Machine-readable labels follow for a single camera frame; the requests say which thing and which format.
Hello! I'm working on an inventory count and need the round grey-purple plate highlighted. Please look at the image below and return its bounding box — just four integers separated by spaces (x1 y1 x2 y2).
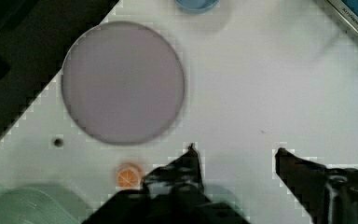
62 21 186 145

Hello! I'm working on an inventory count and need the orange slice toy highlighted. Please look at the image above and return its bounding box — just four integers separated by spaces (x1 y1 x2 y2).
116 163 143 189

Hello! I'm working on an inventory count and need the blue bowl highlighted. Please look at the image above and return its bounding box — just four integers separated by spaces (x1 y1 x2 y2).
174 0 219 14

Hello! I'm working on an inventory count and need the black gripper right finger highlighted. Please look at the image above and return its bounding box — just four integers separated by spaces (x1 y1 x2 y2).
275 147 358 224

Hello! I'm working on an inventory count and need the green perforated basket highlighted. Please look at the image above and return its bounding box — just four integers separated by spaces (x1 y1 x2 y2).
0 187 80 224

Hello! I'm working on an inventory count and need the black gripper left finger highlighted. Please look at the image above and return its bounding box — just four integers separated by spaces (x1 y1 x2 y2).
142 143 205 200

